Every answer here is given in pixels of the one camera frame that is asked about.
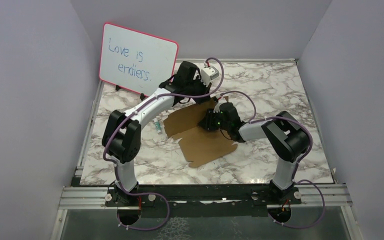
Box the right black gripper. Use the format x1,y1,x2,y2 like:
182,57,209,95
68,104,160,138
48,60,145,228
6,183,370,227
198,107,231,131

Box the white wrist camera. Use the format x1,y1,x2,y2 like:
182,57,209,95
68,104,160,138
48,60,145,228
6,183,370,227
213,102,223,113
200,66,220,87

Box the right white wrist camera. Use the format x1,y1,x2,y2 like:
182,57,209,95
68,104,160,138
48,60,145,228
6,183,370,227
213,102,223,113

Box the pink framed whiteboard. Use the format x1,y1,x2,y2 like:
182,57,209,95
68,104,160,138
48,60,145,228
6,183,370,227
99,22,179,96

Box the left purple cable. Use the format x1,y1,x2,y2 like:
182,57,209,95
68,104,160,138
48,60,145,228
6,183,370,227
102,57,225,232

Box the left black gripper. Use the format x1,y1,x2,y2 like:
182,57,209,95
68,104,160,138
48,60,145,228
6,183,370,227
185,75,212,105

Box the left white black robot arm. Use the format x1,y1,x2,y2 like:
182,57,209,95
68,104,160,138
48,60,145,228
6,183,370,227
102,61,224,206

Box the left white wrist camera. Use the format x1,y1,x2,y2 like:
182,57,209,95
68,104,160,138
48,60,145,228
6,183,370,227
200,66,220,87

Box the green white marker pen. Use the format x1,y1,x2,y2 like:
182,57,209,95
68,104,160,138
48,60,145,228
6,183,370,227
153,120,163,135

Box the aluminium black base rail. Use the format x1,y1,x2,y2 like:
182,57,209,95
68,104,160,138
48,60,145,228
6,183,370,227
58,184,353,219

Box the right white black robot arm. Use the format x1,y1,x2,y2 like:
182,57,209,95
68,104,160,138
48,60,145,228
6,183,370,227
198,102,313,204

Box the brown cardboard box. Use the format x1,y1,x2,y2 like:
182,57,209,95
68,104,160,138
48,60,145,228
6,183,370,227
163,100,238,168

